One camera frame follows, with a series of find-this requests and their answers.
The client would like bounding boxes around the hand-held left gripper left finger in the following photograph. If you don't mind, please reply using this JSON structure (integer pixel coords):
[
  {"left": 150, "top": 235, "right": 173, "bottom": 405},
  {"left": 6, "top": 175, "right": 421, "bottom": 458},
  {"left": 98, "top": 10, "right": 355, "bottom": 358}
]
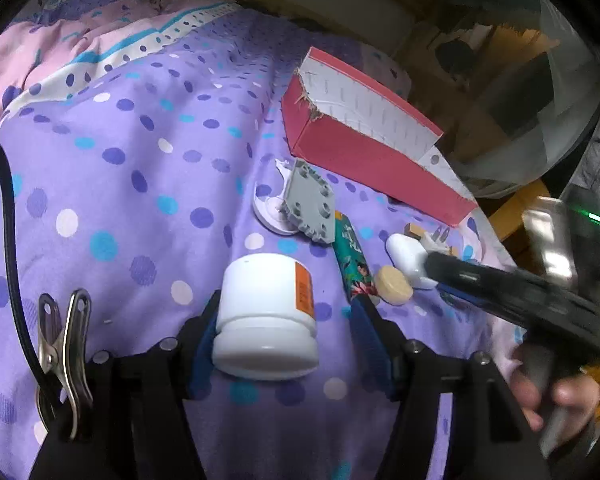
[{"left": 30, "top": 290, "right": 224, "bottom": 480}]

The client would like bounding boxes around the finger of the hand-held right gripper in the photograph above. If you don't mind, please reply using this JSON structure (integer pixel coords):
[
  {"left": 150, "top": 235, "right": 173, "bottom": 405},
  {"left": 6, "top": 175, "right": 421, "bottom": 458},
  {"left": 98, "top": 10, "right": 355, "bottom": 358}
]
[{"left": 422, "top": 251, "right": 536, "bottom": 326}]

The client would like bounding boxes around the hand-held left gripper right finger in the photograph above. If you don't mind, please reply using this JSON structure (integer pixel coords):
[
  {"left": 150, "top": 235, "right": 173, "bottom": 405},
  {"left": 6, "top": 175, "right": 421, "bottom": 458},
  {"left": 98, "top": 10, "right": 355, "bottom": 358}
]
[{"left": 350, "top": 294, "right": 551, "bottom": 480}]

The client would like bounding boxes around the white jar with orange label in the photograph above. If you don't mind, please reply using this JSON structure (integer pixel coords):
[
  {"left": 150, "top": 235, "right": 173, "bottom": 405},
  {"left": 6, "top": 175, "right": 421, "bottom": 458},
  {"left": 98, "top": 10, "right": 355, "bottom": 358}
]
[{"left": 211, "top": 253, "right": 321, "bottom": 381}]

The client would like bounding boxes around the teal floral tube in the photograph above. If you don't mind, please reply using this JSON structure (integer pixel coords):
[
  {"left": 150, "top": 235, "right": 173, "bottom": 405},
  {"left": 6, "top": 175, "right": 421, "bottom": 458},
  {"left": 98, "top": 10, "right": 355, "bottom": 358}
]
[{"left": 332, "top": 212, "right": 381, "bottom": 306}]

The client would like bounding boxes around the white round suction hook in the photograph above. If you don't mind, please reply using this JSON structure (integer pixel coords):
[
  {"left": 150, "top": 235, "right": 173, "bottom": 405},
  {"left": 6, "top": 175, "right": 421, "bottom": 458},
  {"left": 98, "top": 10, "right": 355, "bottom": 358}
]
[{"left": 251, "top": 157, "right": 301, "bottom": 236}]

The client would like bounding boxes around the pink cardboard box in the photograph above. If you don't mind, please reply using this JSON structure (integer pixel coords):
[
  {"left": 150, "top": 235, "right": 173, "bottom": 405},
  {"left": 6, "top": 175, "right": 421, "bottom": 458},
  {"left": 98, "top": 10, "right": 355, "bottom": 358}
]
[{"left": 280, "top": 46, "right": 481, "bottom": 227}]

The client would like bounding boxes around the person's right hand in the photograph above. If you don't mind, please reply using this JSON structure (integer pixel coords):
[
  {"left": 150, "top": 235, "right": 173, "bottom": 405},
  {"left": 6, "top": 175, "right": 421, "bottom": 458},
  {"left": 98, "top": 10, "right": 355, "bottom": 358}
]
[{"left": 510, "top": 345, "right": 600, "bottom": 431}]

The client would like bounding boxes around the beige round disc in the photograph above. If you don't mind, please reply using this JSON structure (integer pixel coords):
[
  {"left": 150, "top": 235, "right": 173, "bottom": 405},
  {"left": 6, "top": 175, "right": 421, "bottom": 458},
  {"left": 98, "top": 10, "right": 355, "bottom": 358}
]
[{"left": 375, "top": 266, "right": 415, "bottom": 307}]

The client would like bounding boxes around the yellow wooden chair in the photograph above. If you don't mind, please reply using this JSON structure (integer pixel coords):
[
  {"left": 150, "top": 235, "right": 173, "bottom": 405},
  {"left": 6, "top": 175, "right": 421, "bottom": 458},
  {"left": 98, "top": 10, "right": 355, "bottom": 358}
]
[{"left": 480, "top": 180, "right": 548, "bottom": 242}]

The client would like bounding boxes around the grey plastic plate with holes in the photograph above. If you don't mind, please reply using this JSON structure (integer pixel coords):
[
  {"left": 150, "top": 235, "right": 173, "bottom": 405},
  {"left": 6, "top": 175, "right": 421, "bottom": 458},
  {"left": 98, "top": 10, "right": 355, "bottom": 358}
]
[{"left": 278, "top": 157, "right": 337, "bottom": 246}]

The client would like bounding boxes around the purple dotted bed sheet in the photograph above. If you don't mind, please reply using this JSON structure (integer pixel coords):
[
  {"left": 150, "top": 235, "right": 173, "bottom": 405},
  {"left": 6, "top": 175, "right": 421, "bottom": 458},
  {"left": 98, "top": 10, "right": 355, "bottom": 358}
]
[{"left": 0, "top": 7, "right": 526, "bottom": 480}]

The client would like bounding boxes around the clear plastic bag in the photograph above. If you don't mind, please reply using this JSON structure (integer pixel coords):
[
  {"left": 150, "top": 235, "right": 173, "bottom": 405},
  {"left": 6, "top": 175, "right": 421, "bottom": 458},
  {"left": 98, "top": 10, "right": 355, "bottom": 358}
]
[{"left": 450, "top": 0, "right": 600, "bottom": 198}]

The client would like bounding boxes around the black cable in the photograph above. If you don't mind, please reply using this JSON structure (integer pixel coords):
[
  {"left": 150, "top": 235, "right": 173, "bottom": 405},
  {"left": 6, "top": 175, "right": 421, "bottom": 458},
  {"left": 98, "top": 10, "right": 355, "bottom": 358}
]
[{"left": 0, "top": 130, "right": 63, "bottom": 426}]

